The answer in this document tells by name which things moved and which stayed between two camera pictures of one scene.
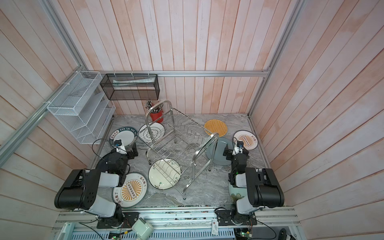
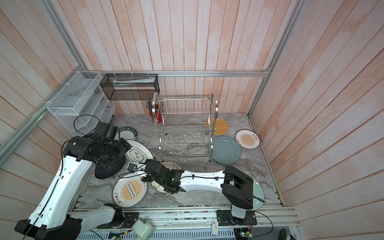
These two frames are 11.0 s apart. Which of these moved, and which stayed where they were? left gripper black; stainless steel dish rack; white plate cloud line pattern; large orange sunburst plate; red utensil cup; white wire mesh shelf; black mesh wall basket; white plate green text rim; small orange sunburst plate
Moved: left gripper black; white plate cloud line pattern; stainless steel dish rack
Stayed: white plate green text rim; black mesh wall basket; small orange sunburst plate; white wire mesh shelf; red utensil cup; large orange sunburst plate
